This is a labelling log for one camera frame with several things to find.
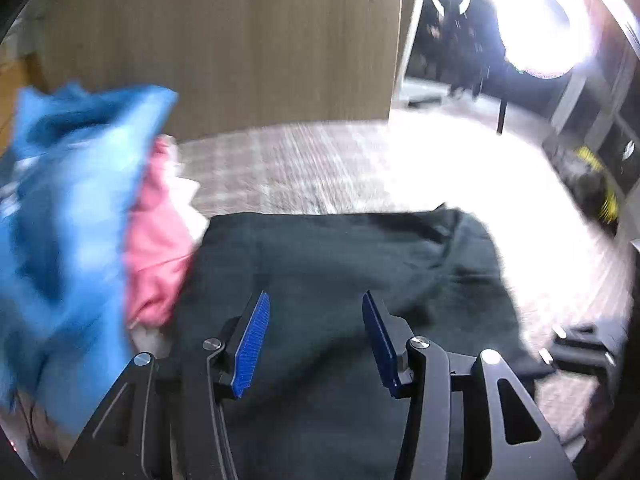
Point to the white window frame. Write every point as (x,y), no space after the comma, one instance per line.
(407,60)

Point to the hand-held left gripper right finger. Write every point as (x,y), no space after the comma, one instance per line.
(377,340)

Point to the pink garment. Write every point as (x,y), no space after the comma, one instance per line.
(155,250)

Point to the black tripod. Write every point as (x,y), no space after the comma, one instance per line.
(501,115)

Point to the white collared garment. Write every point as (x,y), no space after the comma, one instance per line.
(192,220)

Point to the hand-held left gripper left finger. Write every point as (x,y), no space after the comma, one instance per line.
(252,340)

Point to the blue striped garment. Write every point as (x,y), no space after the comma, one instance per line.
(65,210)

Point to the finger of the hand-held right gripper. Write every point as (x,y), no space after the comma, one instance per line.
(580,334)
(585,360)

